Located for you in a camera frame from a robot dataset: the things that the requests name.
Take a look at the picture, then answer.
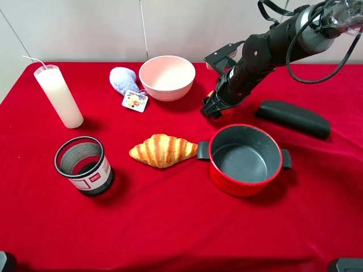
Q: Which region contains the pink ribbed bowl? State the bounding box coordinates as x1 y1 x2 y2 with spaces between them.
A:
138 56 196 101

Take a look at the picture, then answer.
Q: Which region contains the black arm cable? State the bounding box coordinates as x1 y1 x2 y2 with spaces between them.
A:
256 0 363 84

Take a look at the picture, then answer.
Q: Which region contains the red pot with black handles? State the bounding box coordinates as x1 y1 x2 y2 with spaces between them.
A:
196 124 292 197

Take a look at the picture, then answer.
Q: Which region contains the black glasses case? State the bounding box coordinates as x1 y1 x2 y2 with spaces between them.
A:
255 100 331 140

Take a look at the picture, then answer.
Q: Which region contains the black mesh pen holder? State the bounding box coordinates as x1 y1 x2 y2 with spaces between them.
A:
54 136 114 197

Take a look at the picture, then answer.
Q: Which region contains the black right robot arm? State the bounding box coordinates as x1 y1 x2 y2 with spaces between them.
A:
201 1 362 118

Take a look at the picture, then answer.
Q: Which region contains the red velvet tablecloth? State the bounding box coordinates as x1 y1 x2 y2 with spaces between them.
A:
1 62 362 271

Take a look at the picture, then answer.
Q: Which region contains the croissant bread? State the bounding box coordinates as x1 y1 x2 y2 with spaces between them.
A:
129 134 198 168

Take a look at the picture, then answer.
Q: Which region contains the colourful paper tag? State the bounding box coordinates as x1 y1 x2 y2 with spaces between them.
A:
121 90 149 113

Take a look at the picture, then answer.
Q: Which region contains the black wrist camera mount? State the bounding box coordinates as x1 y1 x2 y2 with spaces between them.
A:
204 42 240 76

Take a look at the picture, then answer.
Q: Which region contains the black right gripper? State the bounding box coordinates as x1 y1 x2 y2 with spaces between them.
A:
201 64 275 117

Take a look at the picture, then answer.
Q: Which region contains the blue fluffy plush toy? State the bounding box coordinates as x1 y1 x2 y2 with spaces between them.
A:
109 67 140 96

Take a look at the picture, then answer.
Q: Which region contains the red yellow apple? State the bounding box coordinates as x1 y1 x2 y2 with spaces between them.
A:
206 90 235 122

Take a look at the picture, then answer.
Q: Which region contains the tall white candle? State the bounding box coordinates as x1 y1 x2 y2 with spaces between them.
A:
23 56 84 129

